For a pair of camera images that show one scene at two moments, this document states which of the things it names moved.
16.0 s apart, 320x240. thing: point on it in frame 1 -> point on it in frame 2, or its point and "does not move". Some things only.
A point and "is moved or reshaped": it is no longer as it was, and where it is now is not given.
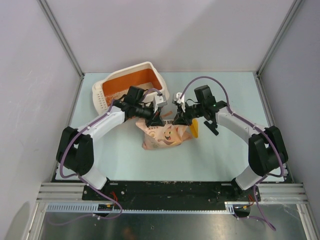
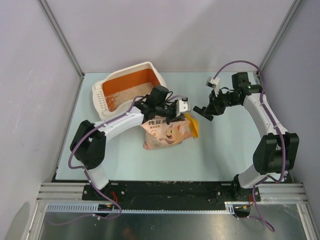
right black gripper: (181, 119) -> (211, 109)
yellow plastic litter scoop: (194, 128) does not move
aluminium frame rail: (284, 193) does not move
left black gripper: (154, 119) -> (173, 117)
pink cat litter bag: (169, 135) does not move
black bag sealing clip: (212, 127) is moved or reshaped
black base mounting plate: (145, 192) does not move
